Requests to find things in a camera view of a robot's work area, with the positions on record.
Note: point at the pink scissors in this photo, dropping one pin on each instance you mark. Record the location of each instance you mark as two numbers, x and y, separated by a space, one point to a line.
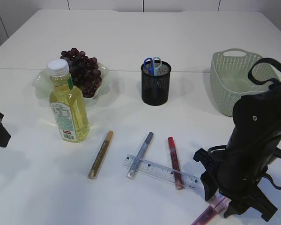
216 206

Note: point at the light green woven basket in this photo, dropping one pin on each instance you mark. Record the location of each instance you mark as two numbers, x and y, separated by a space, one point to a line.
229 78

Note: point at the purple grape bunch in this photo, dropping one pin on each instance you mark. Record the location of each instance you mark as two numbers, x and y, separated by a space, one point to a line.
83 70

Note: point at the yellow tea bottle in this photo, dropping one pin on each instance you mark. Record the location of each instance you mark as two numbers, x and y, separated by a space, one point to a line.
67 103

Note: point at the red glitter pen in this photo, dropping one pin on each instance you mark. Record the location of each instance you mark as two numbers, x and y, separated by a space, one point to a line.
175 164

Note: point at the black mesh pen holder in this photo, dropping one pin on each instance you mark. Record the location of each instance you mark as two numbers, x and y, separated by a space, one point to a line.
155 89

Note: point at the clear plastic ruler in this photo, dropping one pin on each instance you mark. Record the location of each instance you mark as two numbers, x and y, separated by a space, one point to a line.
163 173

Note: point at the blue scissors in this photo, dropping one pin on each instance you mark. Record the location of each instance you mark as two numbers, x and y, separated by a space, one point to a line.
152 65

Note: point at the gold glitter pen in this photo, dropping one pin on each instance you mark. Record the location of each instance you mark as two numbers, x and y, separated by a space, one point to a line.
100 156

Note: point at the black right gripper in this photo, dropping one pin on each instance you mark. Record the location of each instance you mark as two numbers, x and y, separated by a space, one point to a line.
252 144

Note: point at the silver glitter pen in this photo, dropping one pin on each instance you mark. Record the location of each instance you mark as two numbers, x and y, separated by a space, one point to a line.
139 156

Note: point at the green wavy glass plate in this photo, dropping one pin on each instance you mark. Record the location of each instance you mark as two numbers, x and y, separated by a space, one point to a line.
43 85

